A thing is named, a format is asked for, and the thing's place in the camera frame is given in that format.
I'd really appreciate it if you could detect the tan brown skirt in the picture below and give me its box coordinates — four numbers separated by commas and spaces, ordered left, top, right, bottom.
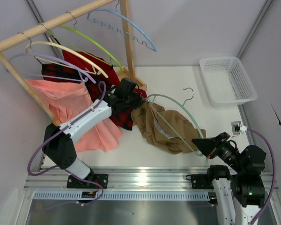
131, 102, 201, 155

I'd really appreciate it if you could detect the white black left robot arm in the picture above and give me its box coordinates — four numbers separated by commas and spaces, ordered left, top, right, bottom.
42, 78, 145, 180

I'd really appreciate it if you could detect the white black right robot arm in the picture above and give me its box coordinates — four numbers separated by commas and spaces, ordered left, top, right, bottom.
192, 132, 266, 225

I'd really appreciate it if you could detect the red black plaid skirt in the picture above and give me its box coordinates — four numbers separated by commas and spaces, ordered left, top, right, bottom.
44, 78, 133, 131

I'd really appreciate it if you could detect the cream plastic hanger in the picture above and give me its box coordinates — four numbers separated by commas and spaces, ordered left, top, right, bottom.
25, 32, 109, 79

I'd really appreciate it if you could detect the lilac plastic hanger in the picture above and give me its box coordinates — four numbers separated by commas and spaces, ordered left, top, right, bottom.
8, 52, 97, 84

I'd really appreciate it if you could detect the pink skirt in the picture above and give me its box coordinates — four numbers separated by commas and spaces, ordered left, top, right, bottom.
27, 80, 122, 152

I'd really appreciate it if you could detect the lime green plastic hanger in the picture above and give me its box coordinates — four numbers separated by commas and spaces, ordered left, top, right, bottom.
38, 23, 125, 71

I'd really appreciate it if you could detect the light blue plastic hanger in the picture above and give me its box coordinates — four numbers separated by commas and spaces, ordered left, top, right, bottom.
87, 0, 158, 53

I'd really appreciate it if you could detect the wooden clothes rack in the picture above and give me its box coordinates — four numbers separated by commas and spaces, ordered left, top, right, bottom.
0, 0, 148, 129

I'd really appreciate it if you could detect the white plastic basket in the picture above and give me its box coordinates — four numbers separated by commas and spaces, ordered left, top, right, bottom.
199, 56, 258, 107

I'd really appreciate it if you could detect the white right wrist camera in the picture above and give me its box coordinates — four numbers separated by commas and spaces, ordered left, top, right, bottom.
231, 121, 247, 135

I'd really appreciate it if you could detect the aluminium mounting rail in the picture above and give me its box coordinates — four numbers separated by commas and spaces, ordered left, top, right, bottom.
23, 166, 274, 192

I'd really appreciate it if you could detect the white slotted cable duct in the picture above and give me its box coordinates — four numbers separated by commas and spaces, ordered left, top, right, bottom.
33, 190, 216, 201

